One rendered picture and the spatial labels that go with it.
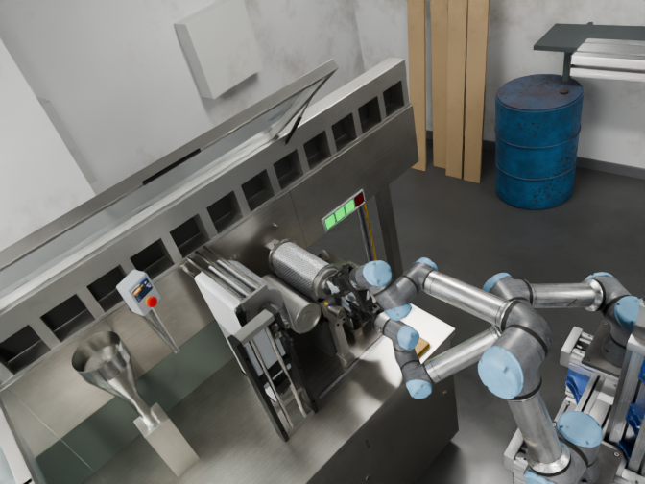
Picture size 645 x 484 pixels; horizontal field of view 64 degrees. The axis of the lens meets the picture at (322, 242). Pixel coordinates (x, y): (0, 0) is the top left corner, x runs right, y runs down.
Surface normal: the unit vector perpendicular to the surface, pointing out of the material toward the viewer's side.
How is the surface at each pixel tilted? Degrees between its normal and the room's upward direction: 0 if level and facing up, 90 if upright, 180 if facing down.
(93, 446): 90
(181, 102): 90
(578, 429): 7
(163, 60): 90
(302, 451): 0
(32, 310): 90
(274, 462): 0
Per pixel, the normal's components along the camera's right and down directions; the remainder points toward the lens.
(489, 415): -0.22, -0.75
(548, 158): -0.04, 0.65
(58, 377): 0.66, 0.36
